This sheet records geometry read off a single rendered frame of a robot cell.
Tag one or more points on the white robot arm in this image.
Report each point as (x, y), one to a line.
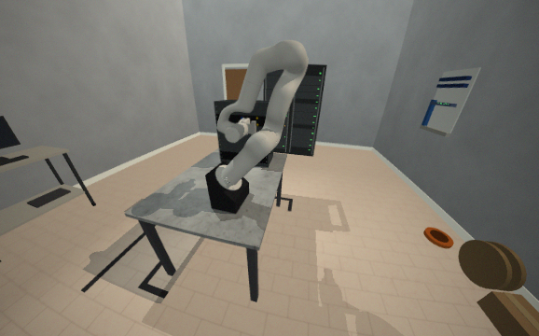
(289, 55)

